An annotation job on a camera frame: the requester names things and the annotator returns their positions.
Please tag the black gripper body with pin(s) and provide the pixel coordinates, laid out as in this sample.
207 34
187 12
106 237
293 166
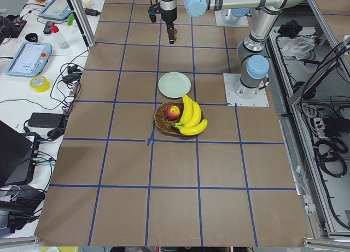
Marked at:
168 15

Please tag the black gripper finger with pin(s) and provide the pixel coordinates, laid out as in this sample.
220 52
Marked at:
170 32

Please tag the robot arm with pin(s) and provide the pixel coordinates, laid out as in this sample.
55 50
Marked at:
254 66

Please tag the light green plate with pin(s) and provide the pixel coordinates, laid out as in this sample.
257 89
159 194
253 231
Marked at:
174 84

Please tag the red apple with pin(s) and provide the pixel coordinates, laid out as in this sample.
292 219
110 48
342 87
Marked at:
172 112

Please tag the brown wicker basket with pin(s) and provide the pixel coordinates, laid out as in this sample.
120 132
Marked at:
163 123

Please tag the yellow banana bunch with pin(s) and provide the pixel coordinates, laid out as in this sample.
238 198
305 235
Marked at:
191 122

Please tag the clear plastic bottle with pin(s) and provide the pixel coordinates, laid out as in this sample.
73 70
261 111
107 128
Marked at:
59 37

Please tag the far blue teach pendant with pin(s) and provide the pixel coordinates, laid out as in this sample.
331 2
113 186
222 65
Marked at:
56 10

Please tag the blue teach pendant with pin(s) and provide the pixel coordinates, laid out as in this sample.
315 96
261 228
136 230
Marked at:
56 10
30 59

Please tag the yellow tape roll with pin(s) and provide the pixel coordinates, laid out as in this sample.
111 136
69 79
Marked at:
39 83

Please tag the near blue teach pendant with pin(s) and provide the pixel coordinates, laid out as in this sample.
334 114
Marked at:
30 59

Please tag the black power adapter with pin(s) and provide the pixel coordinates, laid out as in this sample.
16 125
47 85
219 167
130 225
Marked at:
45 120

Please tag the black laptop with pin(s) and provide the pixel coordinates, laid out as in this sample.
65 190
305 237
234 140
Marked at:
18 151

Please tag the aluminium frame post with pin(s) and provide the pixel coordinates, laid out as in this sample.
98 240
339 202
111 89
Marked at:
86 32

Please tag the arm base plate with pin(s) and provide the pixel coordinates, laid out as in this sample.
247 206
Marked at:
238 95

